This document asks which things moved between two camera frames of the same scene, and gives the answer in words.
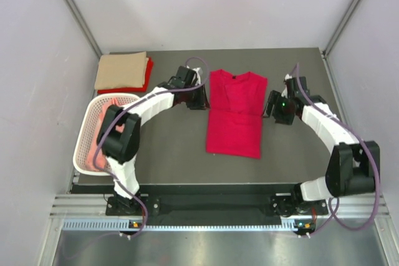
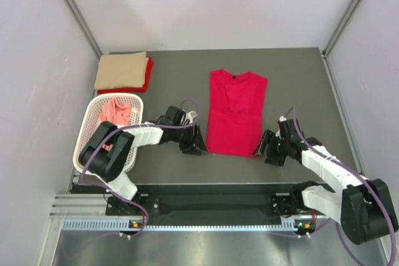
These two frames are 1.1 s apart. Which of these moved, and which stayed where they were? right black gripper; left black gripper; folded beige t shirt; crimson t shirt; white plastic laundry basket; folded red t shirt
Moved: right black gripper; left black gripper
Stayed: crimson t shirt; folded red t shirt; folded beige t shirt; white plastic laundry basket
